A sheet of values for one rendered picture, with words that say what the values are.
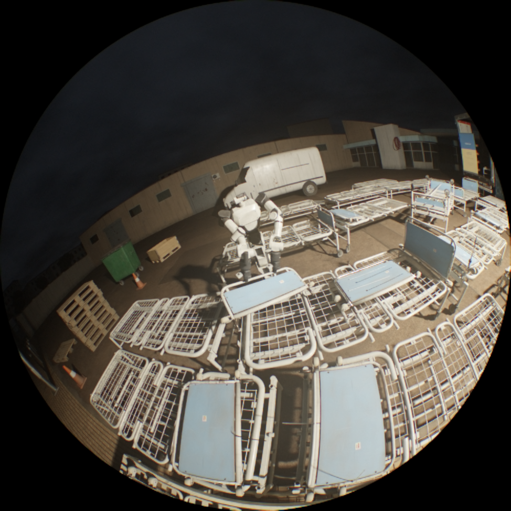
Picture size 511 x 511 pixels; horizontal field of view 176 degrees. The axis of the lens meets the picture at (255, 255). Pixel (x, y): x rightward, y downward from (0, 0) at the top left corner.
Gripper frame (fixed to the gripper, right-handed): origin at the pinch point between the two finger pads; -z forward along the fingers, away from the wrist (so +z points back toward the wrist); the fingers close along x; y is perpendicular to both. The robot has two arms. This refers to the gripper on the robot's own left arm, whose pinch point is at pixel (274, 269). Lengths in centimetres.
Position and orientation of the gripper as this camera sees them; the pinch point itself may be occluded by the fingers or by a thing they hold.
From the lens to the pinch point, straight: 150.7
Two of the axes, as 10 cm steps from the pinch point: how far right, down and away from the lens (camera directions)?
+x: -5.0, -3.6, 7.8
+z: 0.0, -9.1, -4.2
